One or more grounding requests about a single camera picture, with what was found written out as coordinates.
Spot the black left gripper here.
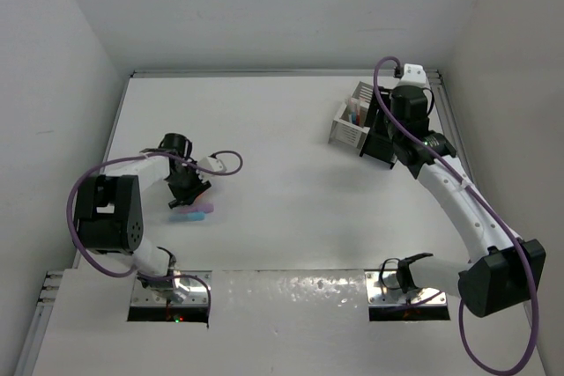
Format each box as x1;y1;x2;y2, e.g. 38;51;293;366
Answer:
164;160;210;204

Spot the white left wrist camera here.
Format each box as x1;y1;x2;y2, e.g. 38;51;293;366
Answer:
197;156;226;182

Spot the metal base plate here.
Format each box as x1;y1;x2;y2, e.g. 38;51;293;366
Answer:
365;268;447;308
130;270;212;307

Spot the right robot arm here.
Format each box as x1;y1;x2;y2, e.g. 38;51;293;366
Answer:
373;85;546;317

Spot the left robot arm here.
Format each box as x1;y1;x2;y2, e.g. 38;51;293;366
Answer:
66;133;211;279

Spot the purple highlighter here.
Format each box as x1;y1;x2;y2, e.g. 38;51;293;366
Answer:
179;203;214;214

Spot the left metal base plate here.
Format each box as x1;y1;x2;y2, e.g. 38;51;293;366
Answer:
130;270;212;307

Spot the white slotted organizer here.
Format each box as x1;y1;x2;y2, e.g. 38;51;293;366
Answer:
329;82;374;151

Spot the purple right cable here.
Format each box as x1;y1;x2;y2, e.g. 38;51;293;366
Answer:
373;56;541;376

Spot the black slotted organizer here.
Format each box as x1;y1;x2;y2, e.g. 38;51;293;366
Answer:
359;92;397;169

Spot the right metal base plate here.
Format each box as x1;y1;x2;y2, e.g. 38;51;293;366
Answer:
365;268;447;308

